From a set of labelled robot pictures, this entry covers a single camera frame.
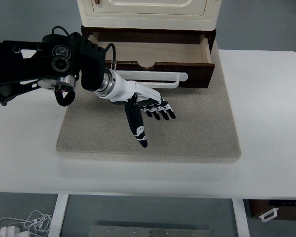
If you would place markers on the white spare handle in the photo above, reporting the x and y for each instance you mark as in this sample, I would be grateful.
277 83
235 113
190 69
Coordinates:
269 215

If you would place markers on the spare brown drawer box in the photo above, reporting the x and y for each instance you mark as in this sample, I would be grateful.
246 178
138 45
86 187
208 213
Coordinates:
287 208

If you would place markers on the dark wood drawer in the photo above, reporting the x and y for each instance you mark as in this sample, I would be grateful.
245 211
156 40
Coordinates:
159 52

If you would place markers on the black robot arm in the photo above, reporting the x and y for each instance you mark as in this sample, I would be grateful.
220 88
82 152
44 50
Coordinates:
58 62

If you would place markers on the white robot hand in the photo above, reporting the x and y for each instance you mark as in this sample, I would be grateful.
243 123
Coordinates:
117 89

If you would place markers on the white drawer handle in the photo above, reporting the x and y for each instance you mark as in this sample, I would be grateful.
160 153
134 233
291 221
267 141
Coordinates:
168 80

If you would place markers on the white charger adapter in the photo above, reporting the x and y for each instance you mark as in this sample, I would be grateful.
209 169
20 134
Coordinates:
11 231

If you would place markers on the beige fabric mat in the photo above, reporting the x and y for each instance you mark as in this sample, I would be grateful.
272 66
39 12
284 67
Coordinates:
203 130

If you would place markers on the white table leg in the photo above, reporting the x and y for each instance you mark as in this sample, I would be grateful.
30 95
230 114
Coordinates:
58 215
240 218

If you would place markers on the white table leg right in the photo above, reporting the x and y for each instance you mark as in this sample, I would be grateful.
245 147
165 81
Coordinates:
240 218

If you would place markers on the white table leg left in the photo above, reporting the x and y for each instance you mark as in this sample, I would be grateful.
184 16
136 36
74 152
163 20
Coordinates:
58 215

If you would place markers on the cream upper cabinet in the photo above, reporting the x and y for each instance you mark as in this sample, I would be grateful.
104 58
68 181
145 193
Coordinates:
194 15

